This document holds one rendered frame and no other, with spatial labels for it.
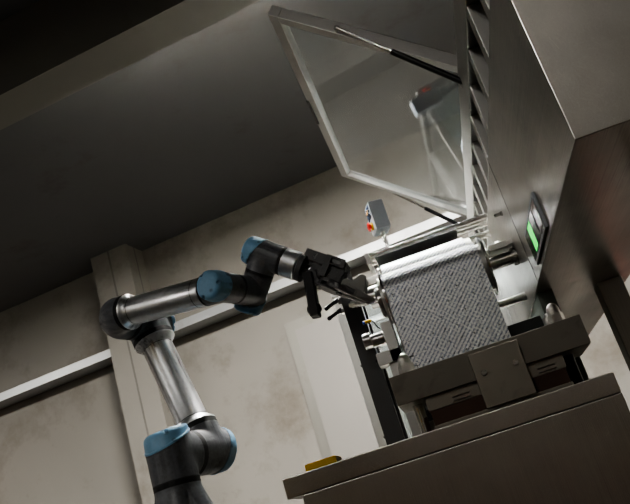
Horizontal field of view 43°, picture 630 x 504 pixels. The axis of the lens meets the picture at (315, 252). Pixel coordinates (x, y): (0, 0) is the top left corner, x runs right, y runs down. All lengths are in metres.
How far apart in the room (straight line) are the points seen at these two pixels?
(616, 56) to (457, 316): 0.89
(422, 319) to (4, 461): 5.06
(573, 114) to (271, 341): 4.55
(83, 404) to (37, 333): 0.72
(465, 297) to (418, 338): 0.14
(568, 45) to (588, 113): 0.10
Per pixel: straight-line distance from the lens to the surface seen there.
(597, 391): 1.58
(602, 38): 1.15
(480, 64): 1.66
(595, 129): 1.08
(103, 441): 6.07
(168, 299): 2.02
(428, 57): 1.94
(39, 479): 6.38
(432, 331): 1.85
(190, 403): 2.15
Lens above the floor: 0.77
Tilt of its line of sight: 19 degrees up
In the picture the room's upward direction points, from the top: 18 degrees counter-clockwise
